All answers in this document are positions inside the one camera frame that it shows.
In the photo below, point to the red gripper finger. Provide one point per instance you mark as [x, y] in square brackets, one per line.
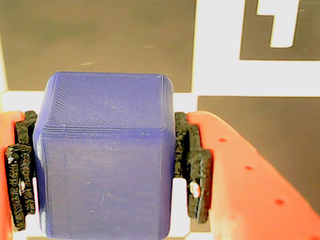
[10, 130]
[250, 200]

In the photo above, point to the blue cube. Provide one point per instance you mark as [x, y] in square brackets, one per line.
[105, 162]

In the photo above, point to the black white marker mat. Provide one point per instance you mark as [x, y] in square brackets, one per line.
[100, 37]

